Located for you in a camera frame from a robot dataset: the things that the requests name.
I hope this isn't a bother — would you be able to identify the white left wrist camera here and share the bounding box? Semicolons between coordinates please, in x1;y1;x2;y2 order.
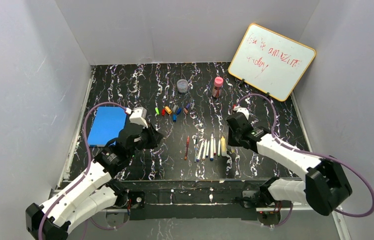
125;107;148;128

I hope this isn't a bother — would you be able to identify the orange yellow highlighter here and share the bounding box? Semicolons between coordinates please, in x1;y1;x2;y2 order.
220;136;227;157

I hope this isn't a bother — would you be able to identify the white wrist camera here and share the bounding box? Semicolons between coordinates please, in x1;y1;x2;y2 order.
233;105;250;120
125;107;148;128

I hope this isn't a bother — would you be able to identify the clear round plastic container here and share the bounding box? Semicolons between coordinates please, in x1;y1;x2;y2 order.
176;79;189;94

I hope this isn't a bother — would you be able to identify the blue red marker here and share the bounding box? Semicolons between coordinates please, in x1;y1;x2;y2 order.
205;140;210;158

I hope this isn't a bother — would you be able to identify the purple white marker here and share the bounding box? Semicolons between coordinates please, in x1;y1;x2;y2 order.
196;140;204;162

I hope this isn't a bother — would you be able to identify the green capped marker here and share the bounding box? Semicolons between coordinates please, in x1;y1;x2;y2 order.
217;139;221;157

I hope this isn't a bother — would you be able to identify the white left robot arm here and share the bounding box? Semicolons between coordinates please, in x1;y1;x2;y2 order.
25;123;163;240

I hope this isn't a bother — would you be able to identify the yellow framed whiteboard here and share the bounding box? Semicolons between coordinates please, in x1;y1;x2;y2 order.
228;23;317;102

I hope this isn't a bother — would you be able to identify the checkered black white pen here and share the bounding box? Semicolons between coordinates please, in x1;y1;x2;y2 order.
193;136;197;163

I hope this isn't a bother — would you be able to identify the yellow highlighter cap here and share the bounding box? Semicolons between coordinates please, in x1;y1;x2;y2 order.
165;106;172;115

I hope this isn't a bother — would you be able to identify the pink capped bottle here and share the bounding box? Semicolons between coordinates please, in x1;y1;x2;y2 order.
212;76;224;99

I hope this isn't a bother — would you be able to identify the blue foam pad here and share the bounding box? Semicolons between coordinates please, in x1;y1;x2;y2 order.
87;106;126;147

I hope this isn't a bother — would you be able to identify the blue capped white marker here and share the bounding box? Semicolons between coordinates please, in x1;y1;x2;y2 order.
209;133;215;161

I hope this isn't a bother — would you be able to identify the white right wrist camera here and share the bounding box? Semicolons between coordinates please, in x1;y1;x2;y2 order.
233;105;250;120

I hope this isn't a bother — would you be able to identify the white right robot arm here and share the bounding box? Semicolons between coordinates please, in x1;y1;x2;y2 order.
226;112;353;216

